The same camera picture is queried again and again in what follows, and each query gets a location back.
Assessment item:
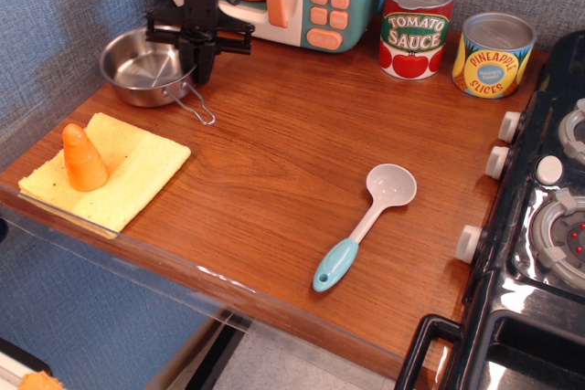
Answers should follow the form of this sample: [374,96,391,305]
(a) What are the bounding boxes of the white stove knob middle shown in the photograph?
[484,146,509,180]

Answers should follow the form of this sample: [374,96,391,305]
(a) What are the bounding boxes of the small steel sauce pan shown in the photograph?
[100,26,216,125]

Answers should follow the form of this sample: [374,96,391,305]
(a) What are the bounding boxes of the yellow folded cloth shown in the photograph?
[18,112,191,239]

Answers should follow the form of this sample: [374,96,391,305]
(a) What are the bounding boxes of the grey ladle teal handle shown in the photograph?
[312,163,418,292]

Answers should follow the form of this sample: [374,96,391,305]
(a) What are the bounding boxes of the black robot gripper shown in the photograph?
[145,0,254,86]

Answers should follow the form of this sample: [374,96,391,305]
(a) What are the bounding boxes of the tomato sauce can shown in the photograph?
[378,0,454,80]

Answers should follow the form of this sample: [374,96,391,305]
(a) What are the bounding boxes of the black toy stove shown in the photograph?
[396,31,584,389]

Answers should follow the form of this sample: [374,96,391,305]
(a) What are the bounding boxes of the white round stove button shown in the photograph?
[536,155,563,185]

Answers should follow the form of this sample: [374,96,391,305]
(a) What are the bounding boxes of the orange object bottom left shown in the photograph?
[17,371,65,390]

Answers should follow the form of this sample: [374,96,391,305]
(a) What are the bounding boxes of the pineapple slices can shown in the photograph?
[452,12,537,100]

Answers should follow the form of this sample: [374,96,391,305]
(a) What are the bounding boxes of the white stove knob bottom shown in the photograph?
[455,225,483,264]

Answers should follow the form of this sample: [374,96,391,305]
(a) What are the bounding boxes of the orange toy carrot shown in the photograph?
[62,123,109,192]

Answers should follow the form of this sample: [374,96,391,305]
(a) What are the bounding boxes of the white stove knob top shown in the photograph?
[498,111,522,143]

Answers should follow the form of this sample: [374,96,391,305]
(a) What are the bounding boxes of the white stove knob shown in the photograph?
[484,146,509,180]
[455,225,483,264]
[498,111,522,143]

